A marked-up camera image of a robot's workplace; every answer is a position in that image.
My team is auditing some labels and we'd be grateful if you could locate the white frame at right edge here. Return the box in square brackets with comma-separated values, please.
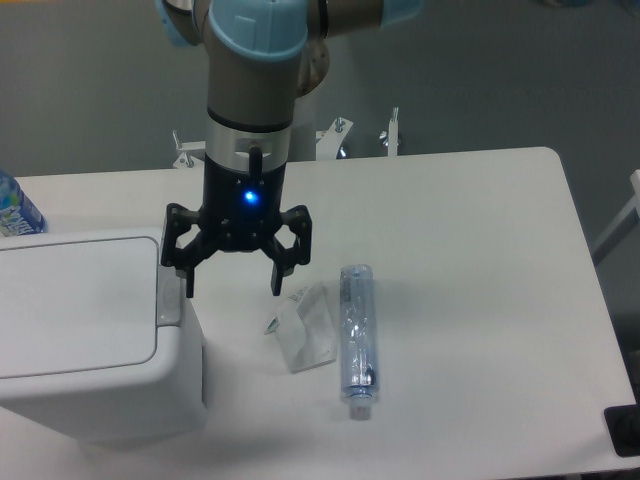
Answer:
[591, 170, 639, 265]

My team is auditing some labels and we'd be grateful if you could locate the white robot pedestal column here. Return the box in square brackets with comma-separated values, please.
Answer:
[288, 40, 330, 162]

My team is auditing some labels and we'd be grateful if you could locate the white plastic trash can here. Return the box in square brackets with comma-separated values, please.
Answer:
[1, 227, 207, 442]

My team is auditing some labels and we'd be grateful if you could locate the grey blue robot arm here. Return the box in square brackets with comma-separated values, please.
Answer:
[156, 1, 422, 297]

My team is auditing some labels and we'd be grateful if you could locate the empty clear plastic bottle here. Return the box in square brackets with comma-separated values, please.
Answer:
[339, 264, 379, 421]

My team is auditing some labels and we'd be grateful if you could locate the white metal base frame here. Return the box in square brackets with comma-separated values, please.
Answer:
[172, 106, 403, 169]

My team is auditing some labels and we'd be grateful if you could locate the blue labelled water bottle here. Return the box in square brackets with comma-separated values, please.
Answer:
[1, 171, 47, 237]

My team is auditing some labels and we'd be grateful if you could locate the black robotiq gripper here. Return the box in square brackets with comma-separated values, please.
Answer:
[160, 158, 313, 298]

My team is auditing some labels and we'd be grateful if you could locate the black clamp at table edge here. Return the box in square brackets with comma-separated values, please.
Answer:
[604, 404, 639, 458]

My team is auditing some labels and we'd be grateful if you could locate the crumpled white plastic wrapper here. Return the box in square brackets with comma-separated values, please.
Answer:
[264, 283, 338, 374]

